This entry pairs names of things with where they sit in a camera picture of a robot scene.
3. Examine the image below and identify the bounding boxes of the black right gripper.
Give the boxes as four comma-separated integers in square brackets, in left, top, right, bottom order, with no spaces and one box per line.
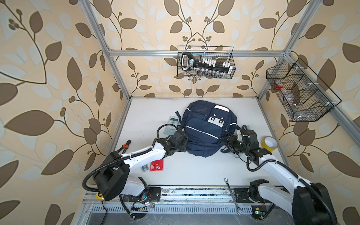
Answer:
[221,134,249,155]

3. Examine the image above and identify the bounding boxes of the navy blue backpack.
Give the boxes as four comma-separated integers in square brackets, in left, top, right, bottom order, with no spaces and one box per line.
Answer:
[175,100,241,158]

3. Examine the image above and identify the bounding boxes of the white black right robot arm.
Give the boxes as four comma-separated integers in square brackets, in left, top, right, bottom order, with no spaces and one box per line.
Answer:
[222,126,338,225]

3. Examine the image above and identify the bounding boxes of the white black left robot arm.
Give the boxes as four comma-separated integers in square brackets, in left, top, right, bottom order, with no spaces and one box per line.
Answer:
[82,128,188,201]

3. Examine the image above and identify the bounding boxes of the clear blister pack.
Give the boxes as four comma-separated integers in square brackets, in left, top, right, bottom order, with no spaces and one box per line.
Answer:
[141,165,150,173]

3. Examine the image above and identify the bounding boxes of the yellow tape roll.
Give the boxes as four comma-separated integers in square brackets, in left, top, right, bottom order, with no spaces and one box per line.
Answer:
[261,136,278,152]

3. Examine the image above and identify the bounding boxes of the red packaged item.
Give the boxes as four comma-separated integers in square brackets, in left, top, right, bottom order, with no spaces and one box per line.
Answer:
[150,159,164,172]

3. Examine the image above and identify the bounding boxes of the silver combination wrench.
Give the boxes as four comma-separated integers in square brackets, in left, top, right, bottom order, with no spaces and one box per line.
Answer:
[224,178,242,215]

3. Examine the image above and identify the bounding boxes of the red black pliers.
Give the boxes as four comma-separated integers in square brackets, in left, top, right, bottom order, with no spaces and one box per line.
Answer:
[117,140,131,154]

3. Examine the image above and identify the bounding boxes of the black socket set holder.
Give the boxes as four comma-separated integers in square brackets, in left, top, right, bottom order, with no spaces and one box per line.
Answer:
[177,52,236,74]

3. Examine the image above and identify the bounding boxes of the yellow tape measure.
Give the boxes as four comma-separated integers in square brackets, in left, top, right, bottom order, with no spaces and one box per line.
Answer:
[96,192,104,201]

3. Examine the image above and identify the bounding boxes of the black wire basket right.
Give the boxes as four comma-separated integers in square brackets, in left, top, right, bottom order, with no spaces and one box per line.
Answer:
[266,58,342,122]

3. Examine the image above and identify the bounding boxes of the black wire basket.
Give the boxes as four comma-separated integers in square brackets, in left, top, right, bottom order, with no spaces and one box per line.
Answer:
[266,58,342,122]
[177,45,236,79]

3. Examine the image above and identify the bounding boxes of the black wire basket back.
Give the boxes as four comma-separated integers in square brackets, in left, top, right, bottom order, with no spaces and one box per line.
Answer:
[177,45,236,79]

